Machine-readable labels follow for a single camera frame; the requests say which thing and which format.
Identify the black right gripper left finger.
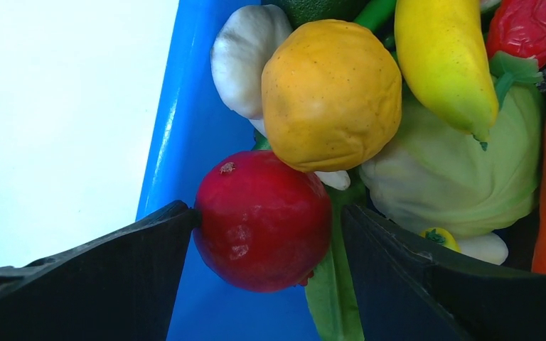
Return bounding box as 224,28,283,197
0,201,200,340

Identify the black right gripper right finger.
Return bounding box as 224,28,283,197
341,205,546,340

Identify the blue plastic bin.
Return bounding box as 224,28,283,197
136,0,319,340

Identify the red toy apple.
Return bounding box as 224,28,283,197
193,151,333,293

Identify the green toy pea pod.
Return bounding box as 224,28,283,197
253,131,368,341

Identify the orange toy citrus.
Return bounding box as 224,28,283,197
262,19,402,172

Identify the yellow toy banana bunch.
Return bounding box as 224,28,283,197
419,227,461,253

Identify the white toy garlic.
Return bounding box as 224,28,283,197
210,4,352,192

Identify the red toy chili pepper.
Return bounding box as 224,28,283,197
486,0,546,68

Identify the pale green toy cabbage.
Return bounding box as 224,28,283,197
360,85,545,237

